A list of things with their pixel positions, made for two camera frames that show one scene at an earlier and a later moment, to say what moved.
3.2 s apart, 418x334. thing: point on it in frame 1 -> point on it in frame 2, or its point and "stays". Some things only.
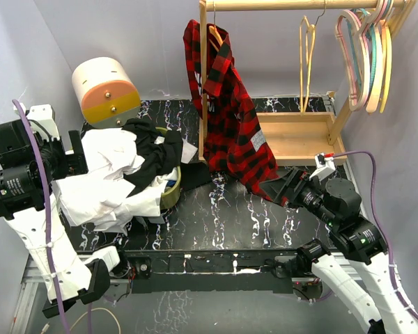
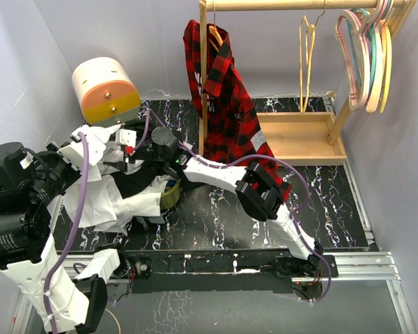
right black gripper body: (297, 179) -> (145, 152)
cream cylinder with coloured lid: (107, 91) stays
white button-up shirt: (95, 198) stays
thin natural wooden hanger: (312, 28) stays
